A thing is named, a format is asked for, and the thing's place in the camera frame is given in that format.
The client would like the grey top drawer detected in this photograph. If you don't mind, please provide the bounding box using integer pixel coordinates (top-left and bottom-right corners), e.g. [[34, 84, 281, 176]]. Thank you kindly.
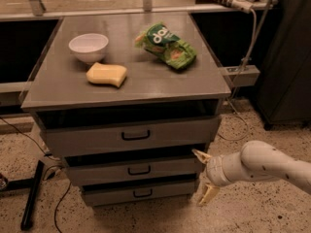
[[42, 116, 221, 157]]

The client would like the black floor cable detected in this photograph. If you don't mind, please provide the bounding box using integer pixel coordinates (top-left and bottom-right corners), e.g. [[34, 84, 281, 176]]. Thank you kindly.
[[0, 116, 73, 233]]

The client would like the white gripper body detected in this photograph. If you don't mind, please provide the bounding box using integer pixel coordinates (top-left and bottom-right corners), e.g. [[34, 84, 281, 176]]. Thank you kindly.
[[206, 155, 232, 186]]

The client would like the green chip bag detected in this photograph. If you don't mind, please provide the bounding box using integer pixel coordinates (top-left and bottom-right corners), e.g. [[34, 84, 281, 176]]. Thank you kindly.
[[135, 22, 196, 71]]

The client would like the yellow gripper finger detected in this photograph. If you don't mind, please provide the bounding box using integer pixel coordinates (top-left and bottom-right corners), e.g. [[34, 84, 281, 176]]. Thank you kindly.
[[198, 183, 220, 206], [192, 149, 212, 164]]

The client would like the grey drawer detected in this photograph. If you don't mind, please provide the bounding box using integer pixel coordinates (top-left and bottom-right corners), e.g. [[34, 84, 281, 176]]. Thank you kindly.
[[82, 179, 198, 207], [66, 154, 203, 186], [42, 116, 221, 157]]

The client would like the black metal stand foot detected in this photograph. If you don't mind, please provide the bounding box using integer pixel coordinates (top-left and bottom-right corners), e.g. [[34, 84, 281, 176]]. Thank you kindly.
[[0, 161, 45, 231]]

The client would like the white cable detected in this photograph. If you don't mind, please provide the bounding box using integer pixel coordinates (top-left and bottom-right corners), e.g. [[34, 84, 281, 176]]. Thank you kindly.
[[217, 9, 259, 143]]

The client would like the grey metal bracket block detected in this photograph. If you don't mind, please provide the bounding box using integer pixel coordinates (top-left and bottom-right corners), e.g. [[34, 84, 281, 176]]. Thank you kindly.
[[220, 65, 260, 88]]

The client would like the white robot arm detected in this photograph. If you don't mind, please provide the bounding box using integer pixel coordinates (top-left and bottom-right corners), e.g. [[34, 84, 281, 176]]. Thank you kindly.
[[192, 141, 311, 206]]

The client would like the grey bottom drawer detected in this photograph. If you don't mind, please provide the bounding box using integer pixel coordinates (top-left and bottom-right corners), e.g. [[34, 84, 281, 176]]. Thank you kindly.
[[82, 179, 198, 207]]

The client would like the yellow sponge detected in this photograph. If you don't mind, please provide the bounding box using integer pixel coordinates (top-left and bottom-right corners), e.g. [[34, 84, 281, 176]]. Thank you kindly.
[[86, 62, 127, 87]]

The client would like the white bowl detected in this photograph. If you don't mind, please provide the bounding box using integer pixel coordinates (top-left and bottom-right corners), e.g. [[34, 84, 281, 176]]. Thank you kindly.
[[68, 33, 109, 63]]

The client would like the grey drawer cabinet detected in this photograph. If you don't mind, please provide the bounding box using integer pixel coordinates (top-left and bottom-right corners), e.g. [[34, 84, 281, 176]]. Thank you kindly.
[[22, 13, 230, 194]]

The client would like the dark cabinet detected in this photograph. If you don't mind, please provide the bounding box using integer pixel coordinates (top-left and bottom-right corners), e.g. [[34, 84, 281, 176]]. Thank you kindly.
[[254, 0, 311, 130]]

